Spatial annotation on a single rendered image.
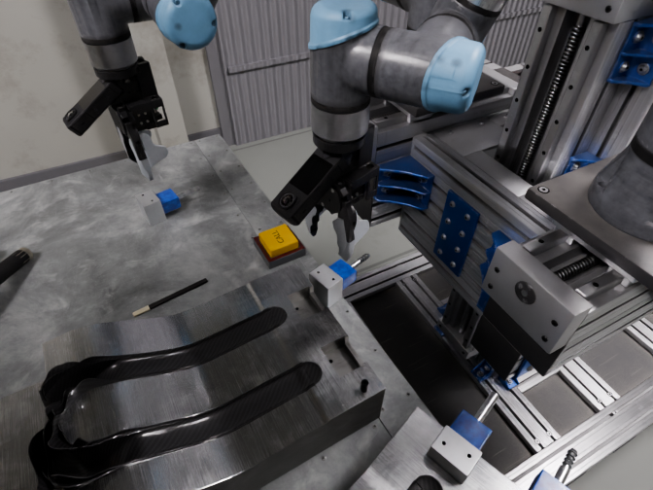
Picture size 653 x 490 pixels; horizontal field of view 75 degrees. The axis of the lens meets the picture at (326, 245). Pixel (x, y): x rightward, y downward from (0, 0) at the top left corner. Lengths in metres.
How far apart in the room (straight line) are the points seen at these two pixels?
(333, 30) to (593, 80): 0.46
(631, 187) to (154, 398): 0.65
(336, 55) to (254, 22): 2.05
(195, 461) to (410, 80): 0.48
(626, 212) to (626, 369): 1.05
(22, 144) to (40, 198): 1.48
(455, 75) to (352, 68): 0.11
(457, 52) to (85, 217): 0.85
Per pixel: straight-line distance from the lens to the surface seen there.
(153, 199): 0.98
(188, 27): 0.67
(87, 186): 1.18
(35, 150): 2.67
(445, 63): 0.48
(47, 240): 1.06
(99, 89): 0.86
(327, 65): 0.51
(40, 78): 2.52
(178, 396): 0.61
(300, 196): 0.57
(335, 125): 0.54
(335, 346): 0.64
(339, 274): 0.77
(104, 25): 0.81
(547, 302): 0.62
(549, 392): 1.50
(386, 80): 0.49
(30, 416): 0.72
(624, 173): 0.67
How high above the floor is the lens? 1.42
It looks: 45 degrees down
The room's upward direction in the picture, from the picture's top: straight up
